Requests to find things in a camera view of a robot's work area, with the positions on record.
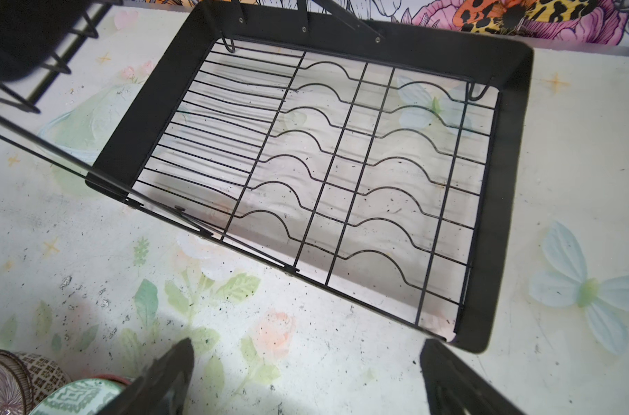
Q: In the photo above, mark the green patterned bowl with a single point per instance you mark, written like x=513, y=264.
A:
x=81, y=397

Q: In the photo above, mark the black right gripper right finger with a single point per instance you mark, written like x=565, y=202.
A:
x=452, y=387

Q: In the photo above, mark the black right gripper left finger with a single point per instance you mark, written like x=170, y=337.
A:
x=160, y=389

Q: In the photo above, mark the purple striped bowl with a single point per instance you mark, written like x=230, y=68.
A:
x=16, y=390

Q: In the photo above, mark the black wire dish rack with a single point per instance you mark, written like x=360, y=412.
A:
x=377, y=161

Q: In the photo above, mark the brown lattice pattern bowl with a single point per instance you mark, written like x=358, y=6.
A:
x=46, y=375

